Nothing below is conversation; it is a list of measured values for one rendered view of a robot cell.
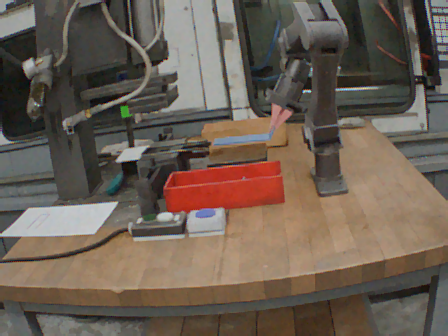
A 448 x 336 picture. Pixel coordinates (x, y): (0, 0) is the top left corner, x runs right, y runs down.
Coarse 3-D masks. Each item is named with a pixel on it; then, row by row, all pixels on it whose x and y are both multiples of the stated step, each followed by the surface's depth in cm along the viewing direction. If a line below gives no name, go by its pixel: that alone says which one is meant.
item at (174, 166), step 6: (168, 162) 126; (174, 162) 126; (180, 162) 131; (186, 162) 141; (138, 168) 127; (144, 168) 127; (168, 168) 127; (174, 168) 127; (180, 168) 130; (186, 168) 141; (168, 174) 127; (162, 180) 128; (162, 186) 128; (162, 192) 129
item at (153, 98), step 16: (144, 64) 128; (128, 80) 134; (144, 80) 127; (160, 80) 127; (176, 80) 131; (80, 96) 129; (96, 96) 129; (144, 96) 124; (160, 96) 122; (176, 96) 135; (128, 112) 123; (144, 112) 129; (160, 112) 131
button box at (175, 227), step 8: (176, 216) 103; (184, 216) 103; (136, 224) 101; (144, 224) 101; (152, 224) 100; (160, 224) 100; (168, 224) 99; (176, 224) 99; (184, 224) 102; (112, 232) 103; (120, 232) 103; (136, 232) 100; (144, 232) 100; (152, 232) 100; (160, 232) 100; (168, 232) 100; (176, 232) 99; (184, 232) 101; (104, 240) 100; (136, 240) 101; (144, 240) 100; (80, 248) 97; (88, 248) 97; (32, 256) 94; (40, 256) 94; (48, 256) 94; (56, 256) 94; (64, 256) 95
